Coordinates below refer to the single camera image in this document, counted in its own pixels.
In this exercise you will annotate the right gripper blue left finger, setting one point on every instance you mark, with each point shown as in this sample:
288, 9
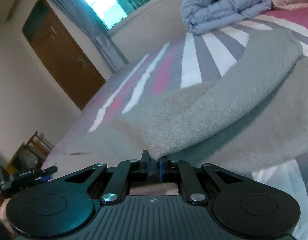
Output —
127, 174

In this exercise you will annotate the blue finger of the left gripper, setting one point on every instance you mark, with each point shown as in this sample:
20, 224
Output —
46, 174

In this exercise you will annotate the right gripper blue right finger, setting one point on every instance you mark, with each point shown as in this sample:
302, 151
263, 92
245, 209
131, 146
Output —
184, 176

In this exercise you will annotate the grey pants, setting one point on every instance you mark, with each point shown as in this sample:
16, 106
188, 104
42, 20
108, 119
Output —
254, 117

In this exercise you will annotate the wooden chair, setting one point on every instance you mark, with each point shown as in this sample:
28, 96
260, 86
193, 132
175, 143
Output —
31, 154

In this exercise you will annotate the striped pink grey bed sheet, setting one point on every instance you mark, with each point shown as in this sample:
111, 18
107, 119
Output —
191, 60

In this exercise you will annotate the brown wooden door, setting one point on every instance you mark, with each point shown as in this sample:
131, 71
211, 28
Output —
61, 55

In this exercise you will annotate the folded light blue duvet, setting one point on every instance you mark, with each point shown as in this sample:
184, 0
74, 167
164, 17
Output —
203, 16

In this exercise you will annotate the left grey curtain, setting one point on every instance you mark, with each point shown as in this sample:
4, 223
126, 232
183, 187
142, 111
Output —
81, 15

